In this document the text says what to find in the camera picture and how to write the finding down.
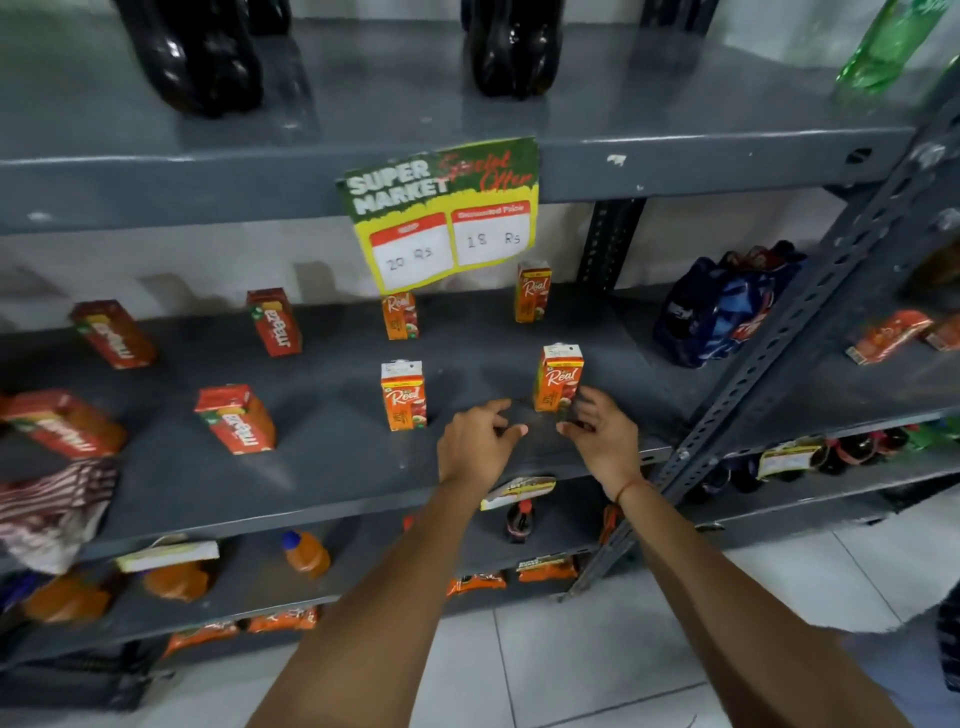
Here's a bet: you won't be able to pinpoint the person's right forearm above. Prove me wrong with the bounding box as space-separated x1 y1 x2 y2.
616 483 913 728

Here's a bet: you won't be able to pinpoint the green drink bottles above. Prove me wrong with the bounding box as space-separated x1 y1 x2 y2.
904 417 960 453

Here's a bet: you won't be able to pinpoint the red white striped bag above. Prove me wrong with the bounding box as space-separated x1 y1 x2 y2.
0 456 122 576

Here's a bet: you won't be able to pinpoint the pile of blue snack packets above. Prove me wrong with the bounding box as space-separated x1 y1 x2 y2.
651 239 808 369

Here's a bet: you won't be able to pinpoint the orange juice carton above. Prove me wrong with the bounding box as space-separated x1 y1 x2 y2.
514 260 553 324
380 360 429 432
381 291 420 342
533 342 585 414

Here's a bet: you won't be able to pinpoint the person's right hand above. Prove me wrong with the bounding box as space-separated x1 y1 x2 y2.
556 386 645 501

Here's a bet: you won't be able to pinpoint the person's left forearm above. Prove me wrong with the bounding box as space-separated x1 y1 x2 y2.
247 478 490 728

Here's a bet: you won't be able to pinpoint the yellow white shelf price tag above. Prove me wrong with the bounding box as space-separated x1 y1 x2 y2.
756 438 827 482
114 539 221 576
479 474 558 513

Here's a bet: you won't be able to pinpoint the person's left hand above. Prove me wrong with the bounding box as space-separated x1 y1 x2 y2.
437 399 529 489

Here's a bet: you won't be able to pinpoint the orange drink bottle blue cap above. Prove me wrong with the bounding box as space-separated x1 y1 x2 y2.
280 530 332 579

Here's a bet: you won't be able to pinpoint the orange snack packet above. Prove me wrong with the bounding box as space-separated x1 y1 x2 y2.
845 309 934 367
924 313 960 353

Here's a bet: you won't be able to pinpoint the green plastic bottle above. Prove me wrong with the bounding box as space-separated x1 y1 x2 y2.
835 0 951 96

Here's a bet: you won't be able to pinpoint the green yellow price sign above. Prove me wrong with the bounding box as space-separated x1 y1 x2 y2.
337 137 541 296

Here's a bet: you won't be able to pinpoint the red juice carton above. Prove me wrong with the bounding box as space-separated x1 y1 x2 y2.
246 288 303 358
70 299 158 371
194 384 278 456
0 389 128 461

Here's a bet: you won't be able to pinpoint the grey metal side rack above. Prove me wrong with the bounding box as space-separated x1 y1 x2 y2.
660 187 960 549

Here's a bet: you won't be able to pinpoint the orange noodle packet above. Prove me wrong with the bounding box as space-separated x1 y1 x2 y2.
246 606 321 636
447 572 508 598
162 621 240 659
516 553 579 585

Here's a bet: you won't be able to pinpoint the row of dark drink bottles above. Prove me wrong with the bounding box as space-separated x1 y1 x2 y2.
686 426 910 505

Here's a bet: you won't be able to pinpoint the dark cola bottle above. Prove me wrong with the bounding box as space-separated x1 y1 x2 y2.
459 0 565 101
112 0 265 119

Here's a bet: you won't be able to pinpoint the grey metal shelf rack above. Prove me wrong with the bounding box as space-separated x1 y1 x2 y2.
0 0 960 714

